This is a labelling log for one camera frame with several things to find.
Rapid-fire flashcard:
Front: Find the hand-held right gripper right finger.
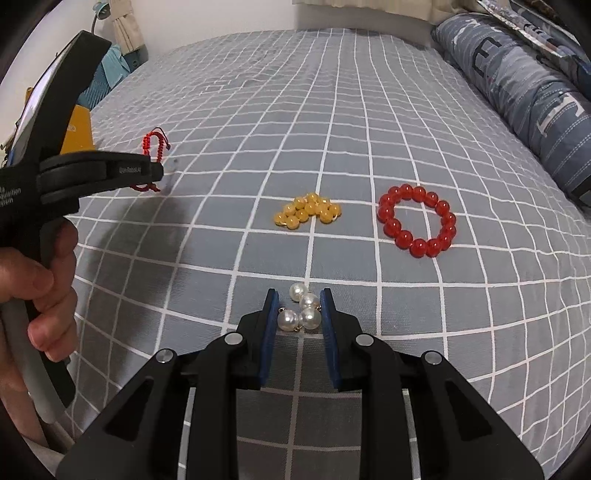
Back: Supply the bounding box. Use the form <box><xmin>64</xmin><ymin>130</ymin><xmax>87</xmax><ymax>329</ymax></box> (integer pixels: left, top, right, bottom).
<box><xmin>318</xmin><ymin>288</ymin><xmax>555</xmax><ymax>480</ymax></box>

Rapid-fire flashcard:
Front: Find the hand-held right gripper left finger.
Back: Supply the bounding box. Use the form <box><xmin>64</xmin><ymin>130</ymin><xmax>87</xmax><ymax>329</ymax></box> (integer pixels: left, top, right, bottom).
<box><xmin>55</xmin><ymin>288</ymin><xmax>282</xmax><ymax>480</ymax></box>

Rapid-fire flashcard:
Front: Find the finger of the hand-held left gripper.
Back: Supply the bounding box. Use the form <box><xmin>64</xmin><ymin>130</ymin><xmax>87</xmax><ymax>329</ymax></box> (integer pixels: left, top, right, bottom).
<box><xmin>41</xmin><ymin>154</ymin><xmax>154</xmax><ymax>179</ymax></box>
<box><xmin>41</xmin><ymin>161</ymin><xmax>165</xmax><ymax>205</ymax></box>

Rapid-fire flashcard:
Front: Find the white pearl bracelet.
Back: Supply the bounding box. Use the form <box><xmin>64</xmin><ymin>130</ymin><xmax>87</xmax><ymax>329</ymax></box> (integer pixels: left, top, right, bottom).
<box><xmin>277</xmin><ymin>282</ymin><xmax>322</xmax><ymax>330</ymax></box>

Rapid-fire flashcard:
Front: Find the printed cardboard box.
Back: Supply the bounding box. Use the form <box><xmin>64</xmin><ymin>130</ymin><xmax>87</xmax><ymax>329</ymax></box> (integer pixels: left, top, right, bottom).
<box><xmin>9</xmin><ymin>44</ymin><xmax>98</xmax><ymax>155</ymax></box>

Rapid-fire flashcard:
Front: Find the red cord bracelet gold charm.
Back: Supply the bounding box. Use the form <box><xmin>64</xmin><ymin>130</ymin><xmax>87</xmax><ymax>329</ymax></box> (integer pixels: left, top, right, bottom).
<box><xmin>130</xmin><ymin>129</ymin><xmax>171</xmax><ymax>193</ymax></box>

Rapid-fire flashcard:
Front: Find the person's left hand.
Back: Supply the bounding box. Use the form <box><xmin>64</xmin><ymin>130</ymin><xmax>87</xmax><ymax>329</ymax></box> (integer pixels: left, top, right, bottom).
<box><xmin>0</xmin><ymin>224</ymin><xmax>80</xmax><ymax>402</ymax></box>

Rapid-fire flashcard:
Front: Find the grey checked bed sheet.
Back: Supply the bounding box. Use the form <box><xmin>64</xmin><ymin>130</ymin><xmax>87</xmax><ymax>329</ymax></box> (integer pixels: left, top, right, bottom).
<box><xmin>46</xmin><ymin>28</ymin><xmax>591</xmax><ymax>480</ymax></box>

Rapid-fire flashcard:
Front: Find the beige side curtain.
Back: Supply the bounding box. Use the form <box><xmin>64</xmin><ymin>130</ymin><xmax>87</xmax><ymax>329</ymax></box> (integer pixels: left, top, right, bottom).
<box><xmin>113</xmin><ymin>11</ymin><xmax>148</xmax><ymax>72</ymax></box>

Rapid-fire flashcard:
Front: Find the blue desk lamp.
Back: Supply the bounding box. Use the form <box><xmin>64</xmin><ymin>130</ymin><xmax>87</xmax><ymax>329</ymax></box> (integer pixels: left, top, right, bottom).
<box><xmin>91</xmin><ymin>0</ymin><xmax>112</xmax><ymax>35</ymax></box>

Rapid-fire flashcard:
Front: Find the beige window curtain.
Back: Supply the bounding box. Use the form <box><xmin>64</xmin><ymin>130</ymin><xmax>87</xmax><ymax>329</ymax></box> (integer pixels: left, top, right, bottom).
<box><xmin>293</xmin><ymin>0</ymin><xmax>467</xmax><ymax>21</ymax></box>

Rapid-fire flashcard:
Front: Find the blue-grey printed pillow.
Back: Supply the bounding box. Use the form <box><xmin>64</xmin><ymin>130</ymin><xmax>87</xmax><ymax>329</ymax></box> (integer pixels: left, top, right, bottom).
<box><xmin>431</xmin><ymin>13</ymin><xmax>591</xmax><ymax>206</ymax></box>

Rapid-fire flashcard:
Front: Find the folded patterned blanket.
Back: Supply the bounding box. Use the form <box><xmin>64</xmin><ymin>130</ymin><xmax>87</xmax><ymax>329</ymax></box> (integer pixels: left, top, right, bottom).
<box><xmin>475</xmin><ymin>0</ymin><xmax>591</xmax><ymax>63</ymax></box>

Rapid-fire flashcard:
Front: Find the yellow bead bracelet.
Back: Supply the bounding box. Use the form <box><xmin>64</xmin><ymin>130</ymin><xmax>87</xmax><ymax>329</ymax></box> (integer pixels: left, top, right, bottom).
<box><xmin>272</xmin><ymin>192</ymin><xmax>342</xmax><ymax>230</ymax></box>

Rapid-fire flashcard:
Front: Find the red bead bracelet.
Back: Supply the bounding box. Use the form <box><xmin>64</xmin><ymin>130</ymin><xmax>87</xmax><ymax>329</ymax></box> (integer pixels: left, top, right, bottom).
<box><xmin>377</xmin><ymin>185</ymin><xmax>458</xmax><ymax>258</ymax></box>

